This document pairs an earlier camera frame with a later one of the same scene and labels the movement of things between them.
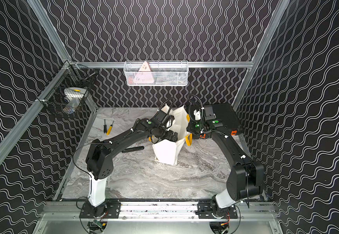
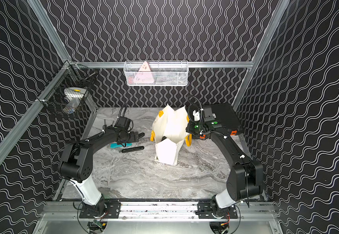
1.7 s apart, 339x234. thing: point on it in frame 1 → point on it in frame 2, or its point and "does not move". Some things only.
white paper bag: (167, 151) does not move
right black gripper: (190, 127) does not move
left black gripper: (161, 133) → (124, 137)
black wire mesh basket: (67, 91) does not move
